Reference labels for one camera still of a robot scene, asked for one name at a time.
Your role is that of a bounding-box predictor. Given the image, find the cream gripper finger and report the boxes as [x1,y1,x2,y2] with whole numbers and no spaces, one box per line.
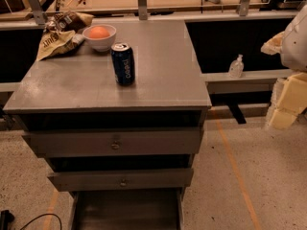
[261,32,284,56]
[266,72,307,130]

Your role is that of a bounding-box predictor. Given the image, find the blue pepsi can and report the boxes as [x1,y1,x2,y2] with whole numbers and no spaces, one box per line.
[110,42,135,85]

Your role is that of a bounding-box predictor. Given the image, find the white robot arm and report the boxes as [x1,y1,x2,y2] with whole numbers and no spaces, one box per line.
[261,5,307,129]

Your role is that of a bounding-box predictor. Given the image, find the top grey drawer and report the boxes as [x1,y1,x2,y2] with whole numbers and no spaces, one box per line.
[22,128,203,158]

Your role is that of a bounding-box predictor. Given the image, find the grey drawer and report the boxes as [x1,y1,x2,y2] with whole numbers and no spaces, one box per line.
[22,128,203,158]
[48,169,194,192]

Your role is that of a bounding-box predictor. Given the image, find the middle grey drawer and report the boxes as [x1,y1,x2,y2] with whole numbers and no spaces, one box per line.
[48,169,194,192]

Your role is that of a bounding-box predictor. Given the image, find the grey drawer cabinet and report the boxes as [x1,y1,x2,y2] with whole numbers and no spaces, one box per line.
[2,19,213,230]

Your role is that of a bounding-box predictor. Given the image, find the open bottom drawer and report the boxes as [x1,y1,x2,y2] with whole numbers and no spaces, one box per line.
[68,189,184,230]

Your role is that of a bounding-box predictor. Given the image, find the clear sanitizer bottle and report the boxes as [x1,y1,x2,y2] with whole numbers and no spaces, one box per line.
[228,55,244,79]

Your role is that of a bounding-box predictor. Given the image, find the white bowl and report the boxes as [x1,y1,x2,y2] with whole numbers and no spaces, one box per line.
[83,24,117,52]

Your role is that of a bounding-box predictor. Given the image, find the orange fruit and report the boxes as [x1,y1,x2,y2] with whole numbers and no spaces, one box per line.
[89,26,109,38]

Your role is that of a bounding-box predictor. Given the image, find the brown snack bag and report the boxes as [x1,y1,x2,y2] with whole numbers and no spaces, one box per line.
[46,11,93,32]

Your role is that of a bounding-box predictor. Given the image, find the tan chip bag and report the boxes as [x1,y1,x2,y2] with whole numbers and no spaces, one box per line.
[36,31,76,61]

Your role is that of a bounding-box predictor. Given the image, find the black floor plug box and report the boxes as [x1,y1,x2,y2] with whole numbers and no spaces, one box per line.
[0,210,14,230]

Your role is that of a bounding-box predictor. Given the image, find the grey metal rail beam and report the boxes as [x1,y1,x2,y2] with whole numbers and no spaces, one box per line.
[201,69,293,94]

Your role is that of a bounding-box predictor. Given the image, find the middle metal bracket post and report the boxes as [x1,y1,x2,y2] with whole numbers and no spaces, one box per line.
[137,0,148,20]

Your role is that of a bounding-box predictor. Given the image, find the left metal bracket post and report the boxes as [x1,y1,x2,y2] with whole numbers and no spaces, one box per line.
[28,0,47,25]

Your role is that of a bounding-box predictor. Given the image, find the black floor cable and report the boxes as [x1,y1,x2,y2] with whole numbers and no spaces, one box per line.
[18,213,63,230]

